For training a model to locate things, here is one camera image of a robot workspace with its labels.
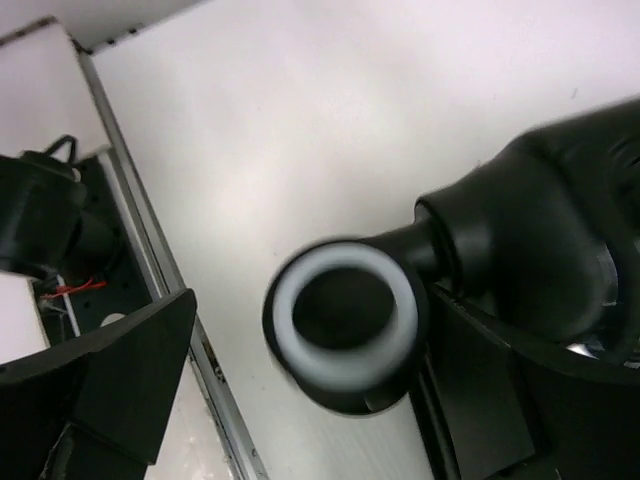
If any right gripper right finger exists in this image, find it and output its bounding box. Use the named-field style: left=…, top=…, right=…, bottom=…
left=410, top=286, right=639, bottom=479

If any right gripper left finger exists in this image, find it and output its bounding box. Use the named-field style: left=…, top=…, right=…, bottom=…
left=1, top=289, right=196, bottom=480

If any black white space suitcase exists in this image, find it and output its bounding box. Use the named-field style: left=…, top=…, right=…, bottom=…
left=262, top=100, right=639, bottom=416

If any aluminium mounting rail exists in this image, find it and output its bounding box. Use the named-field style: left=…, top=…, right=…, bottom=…
left=78, top=51, right=268, bottom=479

